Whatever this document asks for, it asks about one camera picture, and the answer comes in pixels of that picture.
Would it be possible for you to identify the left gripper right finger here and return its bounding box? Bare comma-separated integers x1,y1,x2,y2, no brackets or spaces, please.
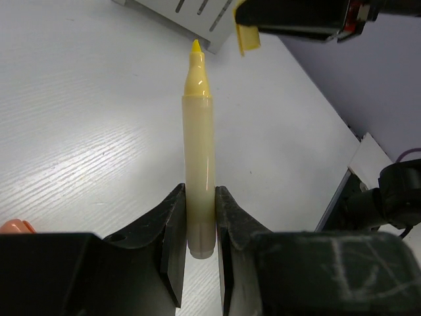
215,186,420,315

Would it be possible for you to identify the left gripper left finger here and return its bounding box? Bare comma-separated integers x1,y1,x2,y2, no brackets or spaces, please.
1,184,186,315

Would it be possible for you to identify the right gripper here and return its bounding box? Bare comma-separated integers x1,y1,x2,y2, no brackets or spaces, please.
235,0,420,42

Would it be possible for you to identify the yellow cap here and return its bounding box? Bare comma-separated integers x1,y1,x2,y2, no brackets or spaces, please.
234,21,260,57

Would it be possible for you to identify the orange cap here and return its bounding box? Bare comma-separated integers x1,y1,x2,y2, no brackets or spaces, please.
0,219,36,234

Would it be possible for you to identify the yellow marker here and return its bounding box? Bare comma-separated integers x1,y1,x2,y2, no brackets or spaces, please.
182,40,216,259

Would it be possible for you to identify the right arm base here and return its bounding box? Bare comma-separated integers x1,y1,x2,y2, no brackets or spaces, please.
322,161,421,238

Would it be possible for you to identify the black and white organizer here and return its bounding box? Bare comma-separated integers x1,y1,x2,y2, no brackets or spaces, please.
111,0,237,55

